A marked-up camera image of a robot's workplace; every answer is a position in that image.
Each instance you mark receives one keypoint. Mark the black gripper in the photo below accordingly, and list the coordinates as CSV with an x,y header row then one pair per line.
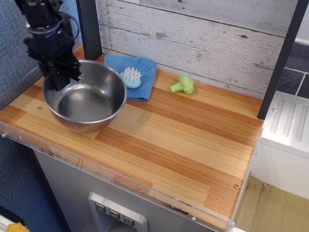
x,y
51,45

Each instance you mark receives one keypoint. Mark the stainless steel pot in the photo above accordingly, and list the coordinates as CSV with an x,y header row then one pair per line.
x,y
91,104

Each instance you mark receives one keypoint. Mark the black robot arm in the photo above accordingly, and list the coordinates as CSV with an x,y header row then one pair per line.
x,y
42,9

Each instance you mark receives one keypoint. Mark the blue folded cloth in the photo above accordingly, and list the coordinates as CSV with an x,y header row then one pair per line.
x,y
145,66

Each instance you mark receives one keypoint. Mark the light blue dish brush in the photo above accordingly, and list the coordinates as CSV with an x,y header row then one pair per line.
x,y
131,77

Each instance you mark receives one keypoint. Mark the clear acrylic edge guard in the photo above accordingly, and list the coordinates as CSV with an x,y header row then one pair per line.
x,y
217,192

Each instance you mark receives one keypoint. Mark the grey toy fridge cabinet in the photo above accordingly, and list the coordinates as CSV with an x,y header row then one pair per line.
x,y
71,179

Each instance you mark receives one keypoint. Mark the green toy broccoli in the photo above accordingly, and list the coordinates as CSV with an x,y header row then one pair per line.
x,y
185,84

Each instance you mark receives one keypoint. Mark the silver dispenser button panel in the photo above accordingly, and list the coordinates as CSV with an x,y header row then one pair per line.
x,y
110,216

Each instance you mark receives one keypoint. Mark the yellow object bottom left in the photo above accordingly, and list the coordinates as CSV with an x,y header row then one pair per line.
x,y
17,227

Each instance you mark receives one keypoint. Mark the white toy sink unit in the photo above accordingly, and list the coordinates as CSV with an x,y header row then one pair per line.
x,y
282,153

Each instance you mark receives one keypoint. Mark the dark left shelf post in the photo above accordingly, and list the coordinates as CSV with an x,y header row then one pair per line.
x,y
88,19

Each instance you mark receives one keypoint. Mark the dark shelf post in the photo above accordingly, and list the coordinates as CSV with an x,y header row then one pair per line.
x,y
88,19
289,40

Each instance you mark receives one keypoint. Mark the dark right shelf post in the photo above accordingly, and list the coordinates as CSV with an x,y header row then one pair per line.
x,y
289,40

